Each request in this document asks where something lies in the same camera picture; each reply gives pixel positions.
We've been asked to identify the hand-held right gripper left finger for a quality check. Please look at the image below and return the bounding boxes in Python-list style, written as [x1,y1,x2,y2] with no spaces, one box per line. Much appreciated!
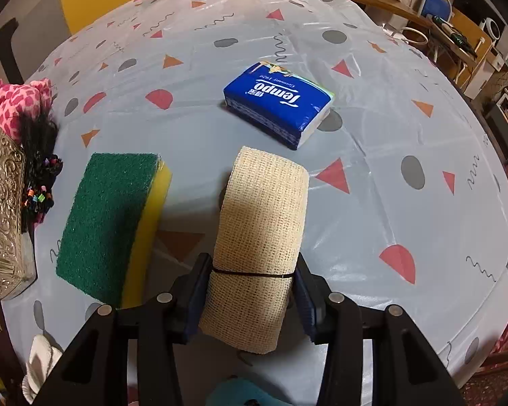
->
[31,253,213,406]

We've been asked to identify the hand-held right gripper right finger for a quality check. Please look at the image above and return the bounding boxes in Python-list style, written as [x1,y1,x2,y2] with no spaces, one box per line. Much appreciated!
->
[291,256,466,406]

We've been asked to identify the beige bandage roll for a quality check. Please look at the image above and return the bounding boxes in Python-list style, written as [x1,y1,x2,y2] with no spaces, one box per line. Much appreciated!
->
[198,146,310,355]

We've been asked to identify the green yellow scrub sponge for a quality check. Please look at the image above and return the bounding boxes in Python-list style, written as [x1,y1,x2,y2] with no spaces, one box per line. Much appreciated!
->
[55,152,172,310]

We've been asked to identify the white knit sock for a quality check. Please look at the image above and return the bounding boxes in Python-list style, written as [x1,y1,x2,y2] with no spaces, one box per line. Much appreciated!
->
[21,334,65,403]

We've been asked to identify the black beaded hair ties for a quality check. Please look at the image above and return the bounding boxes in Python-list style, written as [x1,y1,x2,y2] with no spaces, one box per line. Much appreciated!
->
[19,109,65,227]

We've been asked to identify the blue tissue pack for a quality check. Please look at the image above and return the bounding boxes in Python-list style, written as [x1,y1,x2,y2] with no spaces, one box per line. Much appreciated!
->
[223,61,336,151]

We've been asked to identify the silver ornate tissue box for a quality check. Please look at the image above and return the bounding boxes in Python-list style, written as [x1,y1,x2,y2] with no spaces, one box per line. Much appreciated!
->
[0,127,37,302]

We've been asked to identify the pink spotted plush toy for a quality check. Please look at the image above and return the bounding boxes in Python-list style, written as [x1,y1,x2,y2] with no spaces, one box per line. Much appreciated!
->
[0,78,54,141]

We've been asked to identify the white storage box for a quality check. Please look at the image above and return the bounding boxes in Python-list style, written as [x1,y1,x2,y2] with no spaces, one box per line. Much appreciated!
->
[465,52,508,99]

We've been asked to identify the dark green handheld tool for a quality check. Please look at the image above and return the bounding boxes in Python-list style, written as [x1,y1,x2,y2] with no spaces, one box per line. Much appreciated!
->
[432,14,478,58]

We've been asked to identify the wooden desk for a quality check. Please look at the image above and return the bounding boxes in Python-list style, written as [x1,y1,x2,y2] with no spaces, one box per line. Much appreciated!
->
[313,0,480,69]

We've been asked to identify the brown cardboard box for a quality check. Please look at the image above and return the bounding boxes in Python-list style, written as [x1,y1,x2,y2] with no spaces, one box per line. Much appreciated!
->
[452,7,494,69]

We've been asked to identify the blue folding chair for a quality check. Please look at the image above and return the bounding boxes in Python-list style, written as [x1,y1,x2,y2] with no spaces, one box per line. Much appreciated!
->
[419,0,454,21]

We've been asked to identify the white round fan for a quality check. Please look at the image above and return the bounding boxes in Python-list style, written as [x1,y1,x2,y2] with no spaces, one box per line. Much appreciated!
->
[478,17,505,42]

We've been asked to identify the white cable coil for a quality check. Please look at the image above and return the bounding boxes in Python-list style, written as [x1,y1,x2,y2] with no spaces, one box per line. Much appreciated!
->
[383,24,429,48]

